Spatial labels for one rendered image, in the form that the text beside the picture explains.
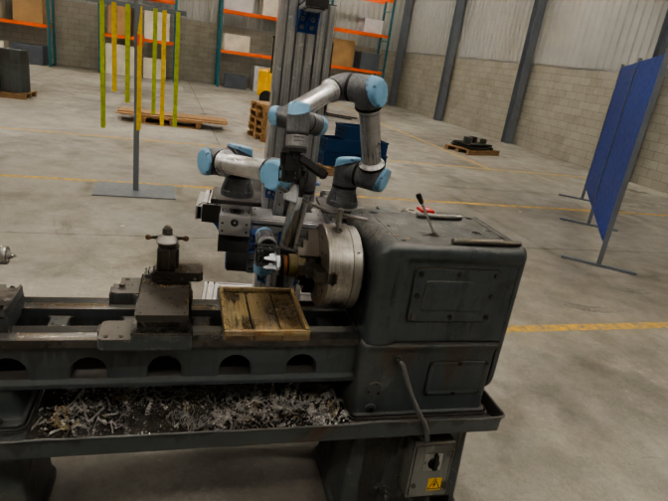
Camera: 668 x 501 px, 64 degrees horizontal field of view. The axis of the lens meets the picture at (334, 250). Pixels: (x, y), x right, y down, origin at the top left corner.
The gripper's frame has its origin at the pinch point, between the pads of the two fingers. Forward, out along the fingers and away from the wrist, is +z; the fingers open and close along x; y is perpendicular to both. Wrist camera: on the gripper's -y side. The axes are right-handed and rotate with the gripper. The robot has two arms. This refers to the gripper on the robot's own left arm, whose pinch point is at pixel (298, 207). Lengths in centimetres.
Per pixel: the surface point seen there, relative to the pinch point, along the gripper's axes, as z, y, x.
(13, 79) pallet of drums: -216, 403, -1157
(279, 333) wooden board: 43.9, 4.3, 1.7
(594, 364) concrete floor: 101, -253, -128
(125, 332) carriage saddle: 43, 54, 2
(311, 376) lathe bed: 62, -10, -5
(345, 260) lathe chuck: 17.4, -16.8, 4.4
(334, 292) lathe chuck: 29.0, -14.1, 3.0
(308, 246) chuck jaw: 14.2, -7.1, -11.4
